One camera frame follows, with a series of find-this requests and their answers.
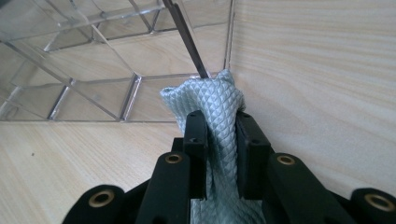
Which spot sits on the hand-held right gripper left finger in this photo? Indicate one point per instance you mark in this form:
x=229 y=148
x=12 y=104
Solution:
x=196 y=149

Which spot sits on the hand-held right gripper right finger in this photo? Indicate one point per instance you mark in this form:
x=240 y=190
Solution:
x=253 y=155

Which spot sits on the clear acrylic divided organizer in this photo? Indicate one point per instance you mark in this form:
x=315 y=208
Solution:
x=77 y=62

